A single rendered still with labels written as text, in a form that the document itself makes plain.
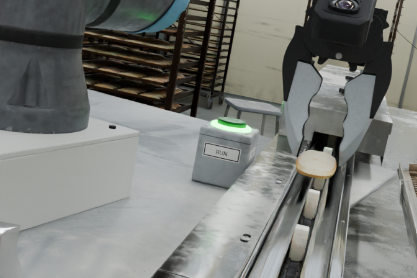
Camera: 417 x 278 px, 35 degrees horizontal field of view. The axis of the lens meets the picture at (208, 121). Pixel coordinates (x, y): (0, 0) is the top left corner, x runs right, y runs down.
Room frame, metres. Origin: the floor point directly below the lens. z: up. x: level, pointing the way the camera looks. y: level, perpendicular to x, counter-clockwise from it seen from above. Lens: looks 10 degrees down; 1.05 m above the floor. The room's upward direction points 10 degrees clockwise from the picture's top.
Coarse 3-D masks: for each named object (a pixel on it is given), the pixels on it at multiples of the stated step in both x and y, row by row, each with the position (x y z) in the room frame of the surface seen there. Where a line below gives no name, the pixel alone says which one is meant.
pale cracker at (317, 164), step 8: (304, 152) 0.63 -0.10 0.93; (312, 152) 0.63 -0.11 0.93; (320, 152) 0.63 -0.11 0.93; (304, 160) 0.59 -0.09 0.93; (312, 160) 0.59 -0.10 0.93; (320, 160) 0.59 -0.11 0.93; (328, 160) 0.60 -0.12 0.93; (296, 168) 0.58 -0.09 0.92; (304, 168) 0.57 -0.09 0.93; (312, 168) 0.57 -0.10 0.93; (320, 168) 0.57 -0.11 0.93; (328, 168) 0.58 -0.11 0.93; (312, 176) 0.56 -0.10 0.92; (320, 176) 0.56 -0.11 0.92; (328, 176) 0.57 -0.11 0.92
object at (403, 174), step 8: (400, 168) 0.78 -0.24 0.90; (416, 168) 0.80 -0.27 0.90; (400, 176) 0.77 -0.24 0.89; (408, 176) 0.77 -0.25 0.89; (416, 176) 0.79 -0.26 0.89; (408, 184) 0.73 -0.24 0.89; (416, 184) 0.75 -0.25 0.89; (408, 192) 0.69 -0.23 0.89; (408, 200) 0.62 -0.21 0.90; (416, 200) 0.66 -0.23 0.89; (408, 208) 0.62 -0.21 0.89; (416, 208) 0.63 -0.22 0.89; (408, 216) 0.61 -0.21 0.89; (416, 216) 0.60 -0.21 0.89; (416, 224) 0.54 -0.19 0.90; (416, 232) 0.52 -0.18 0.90; (416, 240) 0.51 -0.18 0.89; (416, 248) 0.51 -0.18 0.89
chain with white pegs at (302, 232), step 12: (324, 180) 0.84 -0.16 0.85; (312, 192) 0.70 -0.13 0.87; (312, 204) 0.70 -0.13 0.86; (312, 216) 0.70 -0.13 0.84; (300, 228) 0.57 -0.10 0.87; (300, 240) 0.57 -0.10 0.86; (300, 252) 0.57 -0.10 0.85; (288, 264) 0.55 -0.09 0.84; (300, 264) 0.55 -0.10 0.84; (288, 276) 0.53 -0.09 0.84
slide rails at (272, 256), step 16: (320, 144) 1.11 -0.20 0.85; (336, 144) 1.14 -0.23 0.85; (336, 160) 1.00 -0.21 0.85; (304, 176) 0.85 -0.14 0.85; (336, 176) 0.89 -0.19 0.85; (304, 192) 0.77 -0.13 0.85; (336, 192) 0.80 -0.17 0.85; (288, 208) 0.69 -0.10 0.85; (320, 208) 0.71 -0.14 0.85; (336, 208) 0.72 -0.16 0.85; (288, 224) 0.64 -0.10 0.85; (320, 224) 0.65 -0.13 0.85; (272, 240) 0.58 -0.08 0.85; (288, 240) 0.59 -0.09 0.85; (320, 240) 0.60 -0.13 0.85; (272, 256) 0.54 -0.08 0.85; (320, 256) 0.56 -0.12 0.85; (256, 272) 0.50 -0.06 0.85; (272, 272) 0.50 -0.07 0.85; (304, 272) 0.51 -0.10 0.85; (320, 272) 0.52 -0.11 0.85
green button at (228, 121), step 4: (220, 120) 0.86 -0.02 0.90; (224, 120) 0.86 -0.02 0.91; (228, 120) 0.86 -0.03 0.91; (232, 120) 0.87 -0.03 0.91; (236, 120) 0.87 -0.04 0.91; (240, 120) 0.88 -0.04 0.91; (220, 124) 0.86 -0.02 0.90; (224, 124) 0.85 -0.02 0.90; (228, 124) 0.85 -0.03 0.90; (232, 124) 0.85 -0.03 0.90; (236, 124) 0.85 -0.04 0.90; (240, 124) 0.86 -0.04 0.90; (244, 124) 0.86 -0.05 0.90
